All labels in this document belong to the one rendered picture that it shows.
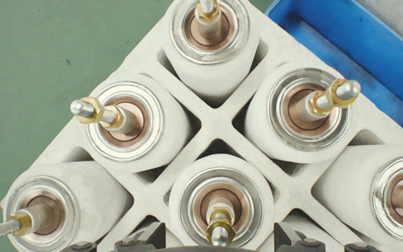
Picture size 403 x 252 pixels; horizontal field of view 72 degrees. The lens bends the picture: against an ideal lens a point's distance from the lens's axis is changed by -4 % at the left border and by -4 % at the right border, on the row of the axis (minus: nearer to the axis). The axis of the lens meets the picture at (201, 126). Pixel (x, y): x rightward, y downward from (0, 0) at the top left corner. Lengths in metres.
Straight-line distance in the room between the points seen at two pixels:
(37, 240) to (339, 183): 0.30
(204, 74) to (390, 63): 0.34
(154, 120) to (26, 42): 0.45
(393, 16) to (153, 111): 0.37
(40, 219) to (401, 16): 0.49
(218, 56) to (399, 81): 0.36
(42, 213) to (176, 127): 0.14
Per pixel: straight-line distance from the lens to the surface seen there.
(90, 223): 0.30
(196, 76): 0.27
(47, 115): 0.61
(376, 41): 0.51
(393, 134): 0.38
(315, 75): 0.28
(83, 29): 0.62
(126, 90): 0.28
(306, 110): 0.24
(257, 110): 0.27
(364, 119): 0.37
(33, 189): 0.31
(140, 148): 0.27
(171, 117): 0.27
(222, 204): 0.23
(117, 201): 0.35
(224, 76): 0.27
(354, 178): 0.29
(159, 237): 0.16
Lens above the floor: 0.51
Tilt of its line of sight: 84 degrees down
